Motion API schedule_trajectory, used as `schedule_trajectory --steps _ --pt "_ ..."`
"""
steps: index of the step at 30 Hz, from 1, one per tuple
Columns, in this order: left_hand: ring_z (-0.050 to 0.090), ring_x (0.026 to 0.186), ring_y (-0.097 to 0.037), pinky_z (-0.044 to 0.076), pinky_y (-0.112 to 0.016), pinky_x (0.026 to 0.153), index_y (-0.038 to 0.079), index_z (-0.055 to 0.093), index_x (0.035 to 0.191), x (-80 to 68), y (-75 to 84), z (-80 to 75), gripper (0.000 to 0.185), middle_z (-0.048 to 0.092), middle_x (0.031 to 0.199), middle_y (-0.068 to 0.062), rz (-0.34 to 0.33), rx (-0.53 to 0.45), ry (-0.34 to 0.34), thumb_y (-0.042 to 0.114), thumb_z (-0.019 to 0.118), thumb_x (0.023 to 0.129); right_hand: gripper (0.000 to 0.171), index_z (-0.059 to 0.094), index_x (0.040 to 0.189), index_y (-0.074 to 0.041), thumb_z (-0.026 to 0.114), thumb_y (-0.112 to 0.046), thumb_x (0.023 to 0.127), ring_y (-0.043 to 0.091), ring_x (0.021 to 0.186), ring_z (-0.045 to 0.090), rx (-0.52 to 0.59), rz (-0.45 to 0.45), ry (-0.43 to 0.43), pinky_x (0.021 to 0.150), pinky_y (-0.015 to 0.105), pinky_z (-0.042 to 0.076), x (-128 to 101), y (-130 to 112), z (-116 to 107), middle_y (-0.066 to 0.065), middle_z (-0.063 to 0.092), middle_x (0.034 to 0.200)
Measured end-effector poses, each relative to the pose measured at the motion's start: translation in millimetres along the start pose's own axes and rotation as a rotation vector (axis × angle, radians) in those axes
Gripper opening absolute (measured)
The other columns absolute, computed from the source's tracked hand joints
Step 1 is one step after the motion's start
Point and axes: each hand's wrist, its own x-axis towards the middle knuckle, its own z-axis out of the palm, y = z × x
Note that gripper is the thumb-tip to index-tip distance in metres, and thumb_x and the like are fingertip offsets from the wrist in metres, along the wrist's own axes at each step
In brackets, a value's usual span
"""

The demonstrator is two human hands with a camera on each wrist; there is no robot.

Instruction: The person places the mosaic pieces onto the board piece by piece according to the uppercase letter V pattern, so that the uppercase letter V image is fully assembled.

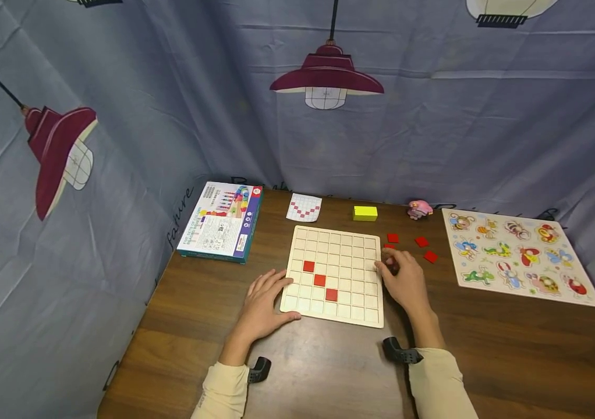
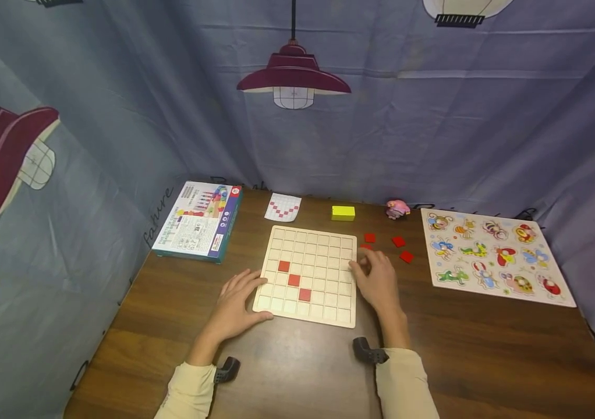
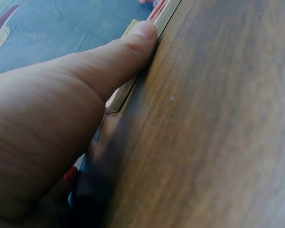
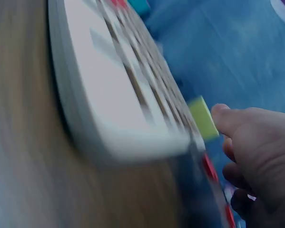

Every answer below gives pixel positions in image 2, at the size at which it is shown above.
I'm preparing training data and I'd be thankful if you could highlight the person's right hand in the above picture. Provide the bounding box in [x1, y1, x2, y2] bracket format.
[349, 249, 402, 315]

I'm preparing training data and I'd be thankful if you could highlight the person's left hand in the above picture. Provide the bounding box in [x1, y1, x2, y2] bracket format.
[207, 268, 275, 344]

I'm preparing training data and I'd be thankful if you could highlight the wooden grid board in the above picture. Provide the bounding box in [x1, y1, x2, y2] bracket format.
[252, 225, 358, 329]

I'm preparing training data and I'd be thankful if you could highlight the person's left forearm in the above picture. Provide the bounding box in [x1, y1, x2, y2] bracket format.
[153, 335, 231, 419]

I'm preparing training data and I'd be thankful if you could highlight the person's right forearm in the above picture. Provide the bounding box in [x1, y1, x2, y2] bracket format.
[376, 308, 441, 419]

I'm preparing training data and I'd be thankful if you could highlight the pink toy figure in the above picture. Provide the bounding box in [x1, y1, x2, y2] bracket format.
[385, 200, 412, 221]

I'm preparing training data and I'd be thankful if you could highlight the colourful printed game box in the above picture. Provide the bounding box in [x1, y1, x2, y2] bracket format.
[151, 181, 244, 264]

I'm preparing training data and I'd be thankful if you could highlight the white card red square pattern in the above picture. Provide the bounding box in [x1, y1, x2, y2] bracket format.
[264, 193, 303, 223]

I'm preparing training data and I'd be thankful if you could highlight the set of animal puzzle pieces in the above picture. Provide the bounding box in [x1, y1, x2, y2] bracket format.
[426, 212, 564, 297]

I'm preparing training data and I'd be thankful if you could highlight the animal peg puzzle board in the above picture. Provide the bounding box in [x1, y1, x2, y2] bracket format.
[420, 208, 578, 308]

